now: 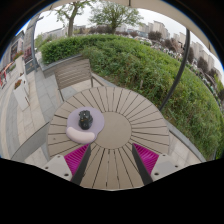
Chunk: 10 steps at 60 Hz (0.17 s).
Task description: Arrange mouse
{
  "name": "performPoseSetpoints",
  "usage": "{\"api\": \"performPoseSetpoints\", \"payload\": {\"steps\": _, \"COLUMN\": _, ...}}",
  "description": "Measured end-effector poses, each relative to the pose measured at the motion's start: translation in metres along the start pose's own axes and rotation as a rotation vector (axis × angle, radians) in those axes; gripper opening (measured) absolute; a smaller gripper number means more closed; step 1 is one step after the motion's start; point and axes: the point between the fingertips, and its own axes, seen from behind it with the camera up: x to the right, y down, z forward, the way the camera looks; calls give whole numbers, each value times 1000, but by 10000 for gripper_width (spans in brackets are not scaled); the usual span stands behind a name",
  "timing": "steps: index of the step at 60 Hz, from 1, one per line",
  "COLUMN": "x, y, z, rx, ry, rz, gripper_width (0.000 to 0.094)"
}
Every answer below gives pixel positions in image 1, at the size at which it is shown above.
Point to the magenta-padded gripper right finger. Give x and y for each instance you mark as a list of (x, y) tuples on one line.
[(165, 165)]

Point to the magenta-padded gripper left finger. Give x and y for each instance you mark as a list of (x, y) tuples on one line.
[(58, 166)]

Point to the black computer mouse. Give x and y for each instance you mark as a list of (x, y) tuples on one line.
[(85, 120)]

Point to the lilac mouse pad with wrist rest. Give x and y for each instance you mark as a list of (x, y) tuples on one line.
[(75, 135)]

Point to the white planter box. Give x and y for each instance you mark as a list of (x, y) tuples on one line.
[(20, 96)]

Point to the curved black parasol pole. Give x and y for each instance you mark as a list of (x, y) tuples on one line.
[(180, 73)]

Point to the slatted wooden chair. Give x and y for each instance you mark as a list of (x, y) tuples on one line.
[(73, 73)]

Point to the group of apartment buildings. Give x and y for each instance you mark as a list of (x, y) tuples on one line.
[(158, 26)]

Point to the sparse-leaved tree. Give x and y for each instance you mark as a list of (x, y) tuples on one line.
[(71, 25)]

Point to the bushy green tree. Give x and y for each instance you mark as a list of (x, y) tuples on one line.
[(115, 15)]

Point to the grey sign post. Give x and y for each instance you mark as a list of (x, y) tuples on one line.
[(31, 50)]

